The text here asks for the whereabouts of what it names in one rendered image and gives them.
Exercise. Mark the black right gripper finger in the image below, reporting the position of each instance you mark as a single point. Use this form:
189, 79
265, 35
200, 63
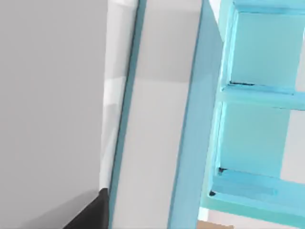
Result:
95, 214

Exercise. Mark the pale wooden board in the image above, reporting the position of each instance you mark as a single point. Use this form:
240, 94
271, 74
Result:
212, 225

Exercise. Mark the light blue rack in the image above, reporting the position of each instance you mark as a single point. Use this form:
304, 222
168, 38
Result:
250, 143

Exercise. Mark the blue and white book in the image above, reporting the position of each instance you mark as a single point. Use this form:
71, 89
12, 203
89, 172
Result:
155, 133

